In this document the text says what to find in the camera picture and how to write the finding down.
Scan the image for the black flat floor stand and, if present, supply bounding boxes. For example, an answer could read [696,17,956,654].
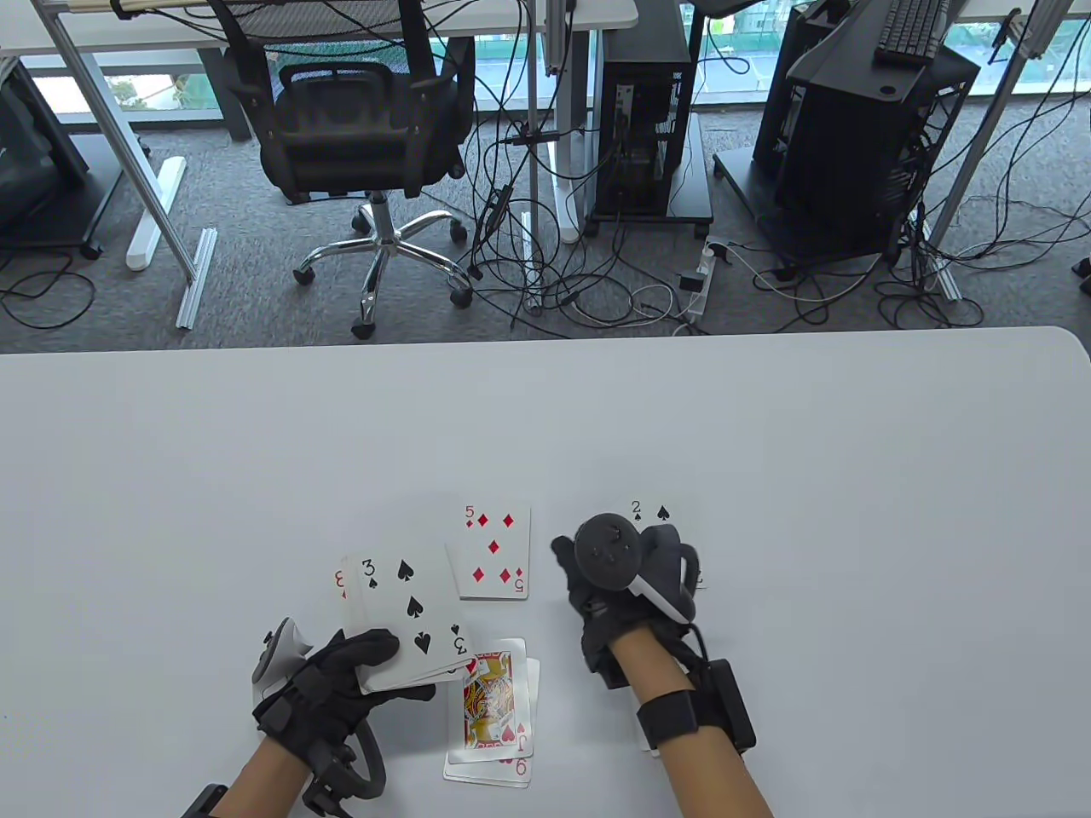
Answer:
[714,149,906,267]

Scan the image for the tangle of black floor cables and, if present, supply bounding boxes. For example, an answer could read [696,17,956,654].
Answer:
[456,0,1091,342]

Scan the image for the black keyboard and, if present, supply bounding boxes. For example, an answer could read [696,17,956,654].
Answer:
[874,0,951,67]

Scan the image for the black computer case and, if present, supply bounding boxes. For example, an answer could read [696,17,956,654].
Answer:
[753,0,823,180]

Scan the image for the grey and white handheld controller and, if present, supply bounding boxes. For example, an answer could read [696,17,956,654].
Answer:
[573,511,701,623]
[251,618,387,800]

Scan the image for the few-pip spades playing card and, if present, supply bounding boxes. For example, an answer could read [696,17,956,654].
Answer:
[626,497,707,590]

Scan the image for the black rolling cabinet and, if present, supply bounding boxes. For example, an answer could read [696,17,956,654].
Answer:
[0,58,126,261]

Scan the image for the stack of playing cards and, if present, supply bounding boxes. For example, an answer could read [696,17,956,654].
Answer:
[334,543,476,695]

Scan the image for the black mesh office chair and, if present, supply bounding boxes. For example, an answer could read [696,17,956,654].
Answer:
[207,0,476,340]

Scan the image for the large black computer tower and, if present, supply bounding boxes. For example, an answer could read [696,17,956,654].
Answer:
[771,43,981,267]

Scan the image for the person's left forearm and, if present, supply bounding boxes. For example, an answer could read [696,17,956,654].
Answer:
[213,741,312,818]

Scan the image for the many-pip hearts playing card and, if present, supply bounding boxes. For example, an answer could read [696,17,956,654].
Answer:
[442,656,543,789]

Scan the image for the white power strip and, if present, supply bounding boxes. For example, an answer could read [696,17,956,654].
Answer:
[678,241,734,325]

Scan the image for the black looped floor cable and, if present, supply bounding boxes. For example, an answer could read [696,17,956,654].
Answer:
[0,247,97,331]

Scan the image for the black tilted board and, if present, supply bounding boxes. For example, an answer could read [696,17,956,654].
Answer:
[786,0,932,105]

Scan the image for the few-pip diamonds playing card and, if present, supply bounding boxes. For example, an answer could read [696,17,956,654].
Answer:
[445,503,532,602]

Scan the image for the black rolling computer stand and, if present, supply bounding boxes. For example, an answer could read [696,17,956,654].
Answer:
[585,111,715,239]

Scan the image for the person's left hand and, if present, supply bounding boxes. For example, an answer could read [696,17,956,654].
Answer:
[252,629,436,768]

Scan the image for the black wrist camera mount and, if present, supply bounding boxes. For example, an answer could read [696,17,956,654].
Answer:
[695,658,758,755]
[300,758,359,818]

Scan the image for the person's right forearm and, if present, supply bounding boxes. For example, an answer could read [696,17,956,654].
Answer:
[609,631,772,818]

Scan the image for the person's right hand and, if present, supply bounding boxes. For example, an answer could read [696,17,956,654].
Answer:
[551,533,708,689]

